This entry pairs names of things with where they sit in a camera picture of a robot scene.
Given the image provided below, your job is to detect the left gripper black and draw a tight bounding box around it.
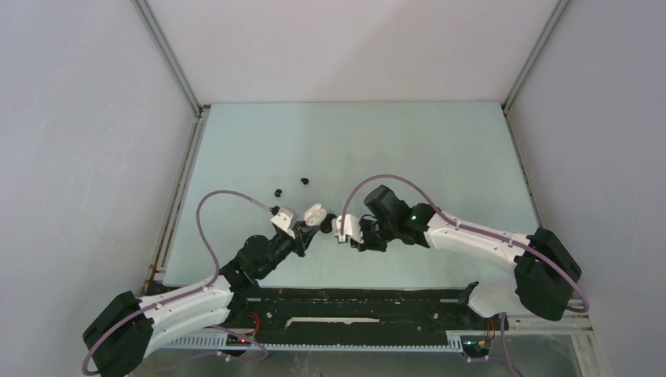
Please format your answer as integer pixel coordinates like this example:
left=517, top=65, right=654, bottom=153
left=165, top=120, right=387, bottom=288
left=256, top=221, right=318, bottom=279

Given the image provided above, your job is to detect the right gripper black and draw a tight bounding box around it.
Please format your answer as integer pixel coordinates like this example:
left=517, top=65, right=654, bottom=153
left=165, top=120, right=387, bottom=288
left=351, top=218, right=397, bottom=252

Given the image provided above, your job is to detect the black charging case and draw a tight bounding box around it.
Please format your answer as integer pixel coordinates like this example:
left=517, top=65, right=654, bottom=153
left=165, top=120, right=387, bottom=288
left=320, top=214, right=336, bottom=234

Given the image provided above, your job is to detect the white charging case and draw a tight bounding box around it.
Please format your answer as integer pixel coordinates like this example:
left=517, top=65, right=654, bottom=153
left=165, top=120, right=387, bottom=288
left=304, top=203, right=328, bottom=227

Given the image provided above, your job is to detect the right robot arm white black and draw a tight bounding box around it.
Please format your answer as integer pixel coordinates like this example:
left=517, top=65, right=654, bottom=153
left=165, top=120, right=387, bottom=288
left=335, top=185, right=582, bottom=328

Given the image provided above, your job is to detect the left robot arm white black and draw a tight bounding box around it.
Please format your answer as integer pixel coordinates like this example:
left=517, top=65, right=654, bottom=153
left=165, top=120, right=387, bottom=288
left=82, top=221, right=332, bottom=376

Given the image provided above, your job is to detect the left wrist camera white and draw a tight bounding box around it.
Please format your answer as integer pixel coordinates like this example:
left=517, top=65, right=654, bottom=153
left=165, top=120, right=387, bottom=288
left=270, top=206, right=298, bottom=239

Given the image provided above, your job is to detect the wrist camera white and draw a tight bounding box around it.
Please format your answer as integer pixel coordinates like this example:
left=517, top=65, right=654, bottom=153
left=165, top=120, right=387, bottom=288
left=331, top=214, right=364, bottom=243
left=270, top=206, right=298, bottom=239

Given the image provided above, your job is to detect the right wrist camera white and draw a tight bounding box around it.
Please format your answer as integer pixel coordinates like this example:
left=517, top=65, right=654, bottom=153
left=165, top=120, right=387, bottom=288
left=331, top=214, right=364, bottom=243

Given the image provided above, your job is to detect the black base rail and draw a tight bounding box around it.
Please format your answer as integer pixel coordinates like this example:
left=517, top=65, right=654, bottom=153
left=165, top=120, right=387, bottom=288
left=222, top=287, right=508, bottom=349

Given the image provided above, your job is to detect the white slotted cable duct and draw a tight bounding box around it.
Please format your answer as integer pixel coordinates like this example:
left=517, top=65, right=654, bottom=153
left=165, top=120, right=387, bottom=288
left=177, top=332, right=464, bottom=353

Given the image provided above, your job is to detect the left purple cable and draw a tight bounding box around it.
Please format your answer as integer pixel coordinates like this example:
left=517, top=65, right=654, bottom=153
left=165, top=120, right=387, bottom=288
left=81, top=190, right=274, bottom=377

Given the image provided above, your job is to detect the purple cable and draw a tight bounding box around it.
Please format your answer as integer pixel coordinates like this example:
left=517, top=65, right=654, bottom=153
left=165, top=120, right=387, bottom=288
left=81, top=190, right=274, bottom=377
left=338, top=174, right=591, bottom=314

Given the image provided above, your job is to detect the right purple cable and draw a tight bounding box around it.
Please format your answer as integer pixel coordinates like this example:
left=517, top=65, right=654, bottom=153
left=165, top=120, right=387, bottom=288
left=338, top=174, right=591, bottom=314

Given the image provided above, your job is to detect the left aluminium frame post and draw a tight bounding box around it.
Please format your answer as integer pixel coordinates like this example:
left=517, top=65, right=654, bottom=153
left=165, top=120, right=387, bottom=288
left=131, top=0, right=203, bottom=116

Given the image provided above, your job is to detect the aluminium frame post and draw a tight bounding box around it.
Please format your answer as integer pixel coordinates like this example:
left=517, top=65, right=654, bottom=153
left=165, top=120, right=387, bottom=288
left=502, top=0, right=573, bottom=115
left=131, top=0, right=203, bottom=116

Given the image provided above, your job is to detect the right aluminium frame post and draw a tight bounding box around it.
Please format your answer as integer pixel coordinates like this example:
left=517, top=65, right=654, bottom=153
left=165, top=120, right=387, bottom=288
left=502, top=0, right=573, bottom=115

